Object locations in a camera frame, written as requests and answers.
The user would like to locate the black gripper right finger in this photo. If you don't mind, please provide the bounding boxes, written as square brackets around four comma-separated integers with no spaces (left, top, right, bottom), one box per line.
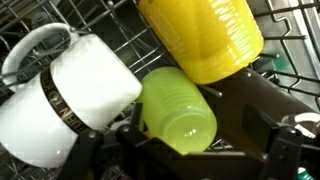
[241,103,320,180]

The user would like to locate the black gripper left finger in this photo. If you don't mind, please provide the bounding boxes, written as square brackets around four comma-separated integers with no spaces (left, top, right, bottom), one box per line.
[56,103,158,180]

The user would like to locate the light green plastic cup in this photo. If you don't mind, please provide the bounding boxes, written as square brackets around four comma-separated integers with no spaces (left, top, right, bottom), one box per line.
[135,65,218,156]

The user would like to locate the dark brown cup white base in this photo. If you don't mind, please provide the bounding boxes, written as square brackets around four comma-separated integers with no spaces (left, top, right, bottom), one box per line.
[199,68,320,158]

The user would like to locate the white mug with black band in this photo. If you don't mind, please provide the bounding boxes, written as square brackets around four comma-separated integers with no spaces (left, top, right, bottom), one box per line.
[0,22,144,169]

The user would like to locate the grey wire dishwasher rack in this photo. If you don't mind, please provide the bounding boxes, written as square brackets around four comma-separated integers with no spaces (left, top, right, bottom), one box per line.
[0,0,320,180]

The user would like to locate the yellow mug with handle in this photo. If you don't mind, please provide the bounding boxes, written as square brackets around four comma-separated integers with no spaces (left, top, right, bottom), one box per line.
[138,0,265,85]

